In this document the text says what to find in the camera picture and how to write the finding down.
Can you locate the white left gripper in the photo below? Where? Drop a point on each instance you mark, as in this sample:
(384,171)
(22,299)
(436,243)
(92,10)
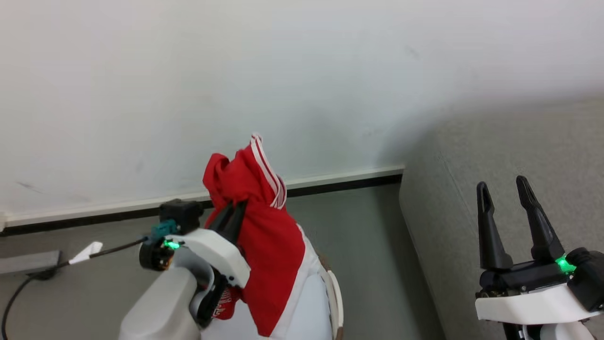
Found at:
(217,252)

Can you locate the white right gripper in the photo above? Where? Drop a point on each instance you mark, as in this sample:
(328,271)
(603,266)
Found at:
(524,295)

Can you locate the red garment with white stripes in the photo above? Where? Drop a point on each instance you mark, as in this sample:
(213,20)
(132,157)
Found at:
(269,236)

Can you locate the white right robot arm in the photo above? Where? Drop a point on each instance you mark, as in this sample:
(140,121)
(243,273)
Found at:
(552,332)

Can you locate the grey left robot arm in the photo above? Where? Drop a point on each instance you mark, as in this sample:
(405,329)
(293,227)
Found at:
(158,307)

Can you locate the white laundry basket brown rim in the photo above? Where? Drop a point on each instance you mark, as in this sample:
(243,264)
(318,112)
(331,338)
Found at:
(336,302)

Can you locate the grey fabric sofa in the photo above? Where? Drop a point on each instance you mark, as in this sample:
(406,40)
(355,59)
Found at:
(495,156)

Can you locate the white and black baseboard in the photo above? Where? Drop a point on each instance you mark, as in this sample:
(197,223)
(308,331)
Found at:
(141,208)

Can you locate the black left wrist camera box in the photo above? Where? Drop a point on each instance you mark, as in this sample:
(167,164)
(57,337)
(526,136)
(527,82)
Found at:
(181,215)

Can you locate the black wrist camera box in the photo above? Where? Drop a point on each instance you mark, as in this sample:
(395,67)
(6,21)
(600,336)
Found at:
(181,215)
(587,276)

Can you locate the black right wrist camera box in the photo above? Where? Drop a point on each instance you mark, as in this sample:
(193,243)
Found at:
(587,276)

